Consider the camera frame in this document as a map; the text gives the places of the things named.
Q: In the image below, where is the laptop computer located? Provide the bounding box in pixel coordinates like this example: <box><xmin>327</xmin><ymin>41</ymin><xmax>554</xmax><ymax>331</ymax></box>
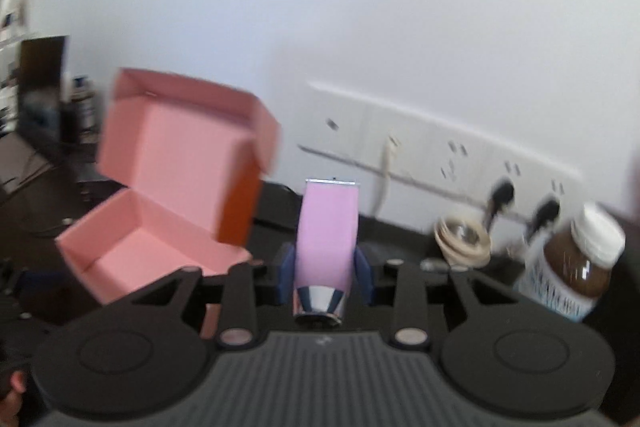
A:
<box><xmin>17</xmin><ymin>36</ymin><xmax>67</xmax><ymax>164</ymax></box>

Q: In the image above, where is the pink cardboard box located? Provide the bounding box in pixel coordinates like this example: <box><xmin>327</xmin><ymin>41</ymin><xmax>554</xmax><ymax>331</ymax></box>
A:
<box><xmin>54</xmin><ymin>67</ymin><xmax>282</xmax><ymax>338</ymax></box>

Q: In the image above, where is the white wall socket panel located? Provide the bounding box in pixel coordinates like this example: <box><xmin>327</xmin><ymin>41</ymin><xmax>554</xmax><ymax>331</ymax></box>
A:
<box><xmin>297</xmin><ymin>81</ymin><xmax>587</xmax><ymax>218</ymax></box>

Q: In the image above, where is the white cable plug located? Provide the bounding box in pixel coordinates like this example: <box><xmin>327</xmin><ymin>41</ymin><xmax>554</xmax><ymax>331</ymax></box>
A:
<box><xmin>371</xmin><ymin>135</ymin><xmax>400</xmax><ymax>219</ymax></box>

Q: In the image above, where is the pink cosmetic tube silver cap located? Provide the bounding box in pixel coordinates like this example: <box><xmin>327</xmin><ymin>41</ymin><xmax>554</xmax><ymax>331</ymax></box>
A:
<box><xmin>293</xmin><ymin>179</ymin><xmax>359</xmax><ymax>327</ymax></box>

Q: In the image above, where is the brown supplement bottle white cap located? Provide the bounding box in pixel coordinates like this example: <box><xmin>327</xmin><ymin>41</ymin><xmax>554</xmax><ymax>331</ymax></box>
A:
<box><xmin>514</xmin><ymin>202</ymin><xmax>626</xmax><ymax>322</ymax></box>

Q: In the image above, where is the black power plug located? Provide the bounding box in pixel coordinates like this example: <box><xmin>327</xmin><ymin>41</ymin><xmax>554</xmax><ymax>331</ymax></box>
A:
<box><xmin>524</xmin><ymin>196</ymin><xmax>560</xmax><ymax>244</ymax></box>
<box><xmin>483</xmin><ymin>178</ymin><xmax>515</xmax><ymax>232</ymax></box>

